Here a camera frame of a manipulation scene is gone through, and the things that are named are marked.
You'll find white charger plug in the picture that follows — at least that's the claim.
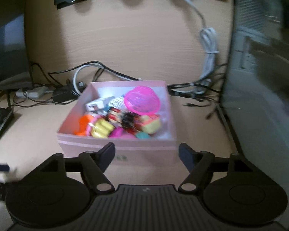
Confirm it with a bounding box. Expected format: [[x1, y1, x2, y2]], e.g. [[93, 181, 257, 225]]
[[85, 96, 115, 112]]

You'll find black power adapter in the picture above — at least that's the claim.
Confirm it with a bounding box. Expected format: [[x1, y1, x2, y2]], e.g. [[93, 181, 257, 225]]
[[52, 88, 77, 103]]

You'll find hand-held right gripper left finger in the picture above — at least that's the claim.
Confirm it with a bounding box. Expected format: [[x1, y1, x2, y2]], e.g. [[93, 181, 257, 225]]
[[31, 142, 115, 192]]

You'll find black cable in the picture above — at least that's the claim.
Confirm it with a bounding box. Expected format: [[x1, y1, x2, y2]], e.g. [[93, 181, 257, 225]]
[[29, 61, 140, 106], [167, 64, 228, 120]]

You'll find pink mesh ball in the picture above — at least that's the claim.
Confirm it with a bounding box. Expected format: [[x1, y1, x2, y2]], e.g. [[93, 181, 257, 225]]
[[124, 85, 161, 115]]

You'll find grey computer tower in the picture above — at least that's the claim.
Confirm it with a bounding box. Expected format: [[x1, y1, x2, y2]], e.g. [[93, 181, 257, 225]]
[[220, 0, 289, 224]]

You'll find white bundled cable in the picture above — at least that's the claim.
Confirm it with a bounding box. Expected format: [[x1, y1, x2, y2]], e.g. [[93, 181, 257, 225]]
[[167, 0, 219, 94]]

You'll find yellow candy packet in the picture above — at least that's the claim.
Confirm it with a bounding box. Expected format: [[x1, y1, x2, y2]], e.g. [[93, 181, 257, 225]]
[[90, 119, 113, 139]]

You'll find pink storage box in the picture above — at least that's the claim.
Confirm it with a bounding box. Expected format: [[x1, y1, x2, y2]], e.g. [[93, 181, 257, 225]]
[[57, 80, 177, 165]]

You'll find teal and pink toy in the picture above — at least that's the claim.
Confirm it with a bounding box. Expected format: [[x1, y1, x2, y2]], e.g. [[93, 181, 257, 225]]
[[135, 131, 152, 140]]

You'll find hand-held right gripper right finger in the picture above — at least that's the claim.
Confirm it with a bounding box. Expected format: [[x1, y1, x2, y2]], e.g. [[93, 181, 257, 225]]
[[179, 143, 260, 192]]

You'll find yellow and pink eraser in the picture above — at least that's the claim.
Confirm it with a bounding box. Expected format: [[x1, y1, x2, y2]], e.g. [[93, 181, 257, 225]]
[[137, 114, 162, 134]]

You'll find black monitor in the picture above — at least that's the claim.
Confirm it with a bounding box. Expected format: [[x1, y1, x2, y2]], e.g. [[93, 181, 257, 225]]
[[0, 12, 30, 88]]

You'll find white power adapter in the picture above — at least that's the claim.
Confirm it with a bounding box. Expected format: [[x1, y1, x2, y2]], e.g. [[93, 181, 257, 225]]
[[16, 88, 47, 99]]

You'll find red snack packet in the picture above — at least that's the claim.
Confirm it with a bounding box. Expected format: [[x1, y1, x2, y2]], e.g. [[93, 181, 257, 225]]
[[106, 108, 126, 126]]

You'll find white curved cable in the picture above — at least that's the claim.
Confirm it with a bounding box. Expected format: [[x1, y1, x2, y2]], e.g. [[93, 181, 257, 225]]
[[73, 64, 106, 92]]

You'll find black hair claw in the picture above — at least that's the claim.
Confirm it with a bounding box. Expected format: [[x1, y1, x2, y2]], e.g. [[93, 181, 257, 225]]
[[120, 112, 136, 129]]

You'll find pink plastic toy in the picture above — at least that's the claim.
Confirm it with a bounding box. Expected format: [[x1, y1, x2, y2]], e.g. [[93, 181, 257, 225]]
[[109, 127, 124, 138]]

